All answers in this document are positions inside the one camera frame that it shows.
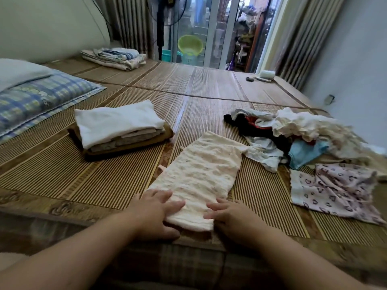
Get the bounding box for yellow green basin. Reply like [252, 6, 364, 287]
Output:
[177, 35, 205, 57]

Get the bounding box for black red garment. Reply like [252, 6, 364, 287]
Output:
[223, 112, 292, 155]

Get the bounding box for folded striped blanket stack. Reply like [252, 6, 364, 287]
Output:
[79, 47, 148, 73]

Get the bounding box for black standing fan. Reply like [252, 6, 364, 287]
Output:
[148, 0, 189, 62]

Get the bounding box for beige patterned curtain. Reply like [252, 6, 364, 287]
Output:
[98, 0, 156, 58]
[277, 0, 350, 92]

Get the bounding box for bamboo bed mat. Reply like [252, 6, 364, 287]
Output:
[0, 56, 387, 290]

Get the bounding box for person's left forearm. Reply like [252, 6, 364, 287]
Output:
[0, 215, 145, 290]

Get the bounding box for blue plaid pillow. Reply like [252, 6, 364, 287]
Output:
[0, 74, 107, 143]

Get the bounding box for cream padded headboard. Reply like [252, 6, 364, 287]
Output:
[0, 0, 110, 64]

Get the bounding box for small floral white garment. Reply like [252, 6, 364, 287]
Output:
[366, 143, 387, 156]

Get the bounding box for person's right forearm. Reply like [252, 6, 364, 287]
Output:
[254, 229, 372, 290]

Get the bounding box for person's left hand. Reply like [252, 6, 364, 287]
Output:
[127, 189, 186, 242]

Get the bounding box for pile of clothes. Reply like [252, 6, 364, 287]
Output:
[145, 131, 249, 232]

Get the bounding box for stack of light clothes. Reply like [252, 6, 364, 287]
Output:
[289, 163, 387, 226]

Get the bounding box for black cable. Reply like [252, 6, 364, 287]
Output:
[89, 0, 119, 37]

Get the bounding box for sliding glass balcony door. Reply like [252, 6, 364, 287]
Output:
[163, 0, 283, 74]

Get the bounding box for pale grey garment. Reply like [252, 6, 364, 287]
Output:
[230, 108, 277, 124]

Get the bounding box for cluttered balcony shelf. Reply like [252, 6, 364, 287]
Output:
[232, 8, 258, 72]

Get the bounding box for plain white garment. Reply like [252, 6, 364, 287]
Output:
[74, 99, 166, 150]

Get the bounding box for light blue garment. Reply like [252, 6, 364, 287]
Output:
[287, 138, 331, 171]

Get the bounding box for person's right hand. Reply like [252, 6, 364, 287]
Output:
[203, 198, 273, 248]

